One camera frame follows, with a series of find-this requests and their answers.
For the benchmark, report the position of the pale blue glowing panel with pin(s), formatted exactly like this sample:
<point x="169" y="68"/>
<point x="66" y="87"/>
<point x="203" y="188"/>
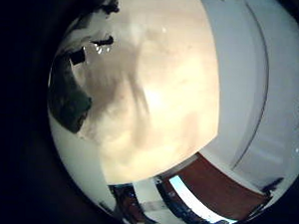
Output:
<point x="194" y="200"/>

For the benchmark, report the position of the black floor bracket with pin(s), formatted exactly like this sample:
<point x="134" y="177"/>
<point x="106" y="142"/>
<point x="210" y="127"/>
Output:
<point x="272" y="185"/>

